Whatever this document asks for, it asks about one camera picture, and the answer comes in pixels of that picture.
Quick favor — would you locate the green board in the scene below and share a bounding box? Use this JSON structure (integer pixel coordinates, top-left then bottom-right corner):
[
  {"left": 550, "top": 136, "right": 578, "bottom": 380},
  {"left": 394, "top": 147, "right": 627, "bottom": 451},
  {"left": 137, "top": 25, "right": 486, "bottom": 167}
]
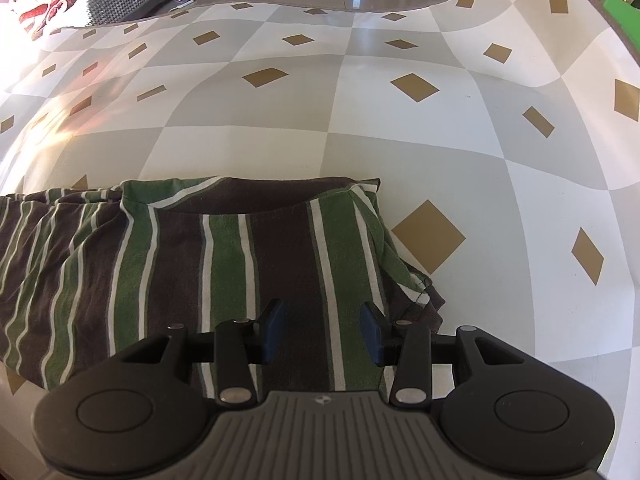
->
[{"left": 601, "top": 0, "right": 640, "bottom": 67}]

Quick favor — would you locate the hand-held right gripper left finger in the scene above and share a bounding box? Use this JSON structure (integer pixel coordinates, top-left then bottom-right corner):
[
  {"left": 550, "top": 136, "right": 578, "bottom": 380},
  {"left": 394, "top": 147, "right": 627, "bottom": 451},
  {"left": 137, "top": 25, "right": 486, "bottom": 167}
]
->
[{"left": 122, "top": 299, "right": 287, "bottom": 407}]

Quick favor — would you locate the green brown striped t-shirt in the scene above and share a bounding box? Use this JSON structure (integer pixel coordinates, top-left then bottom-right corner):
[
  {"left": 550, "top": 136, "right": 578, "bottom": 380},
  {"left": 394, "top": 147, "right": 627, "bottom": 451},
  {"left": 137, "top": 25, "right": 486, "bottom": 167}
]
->
[{"left": 0, "top": 176, "right": 446, "bottom": 393}]

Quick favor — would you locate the checkered diamond-pattern mat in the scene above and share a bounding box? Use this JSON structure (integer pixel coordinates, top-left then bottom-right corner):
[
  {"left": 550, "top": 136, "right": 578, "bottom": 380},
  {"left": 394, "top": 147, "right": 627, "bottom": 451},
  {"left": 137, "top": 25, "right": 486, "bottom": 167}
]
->
[{"left": 0, "top": 0, "right": 640, "bottom": 480}]

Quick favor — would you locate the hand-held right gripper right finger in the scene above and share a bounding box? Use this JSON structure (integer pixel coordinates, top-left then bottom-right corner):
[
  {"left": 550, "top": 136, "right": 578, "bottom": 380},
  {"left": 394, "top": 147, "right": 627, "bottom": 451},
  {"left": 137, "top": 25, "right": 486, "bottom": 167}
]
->
[{"left": 361, "top": 302, "right": 521, "bottom": 407}]

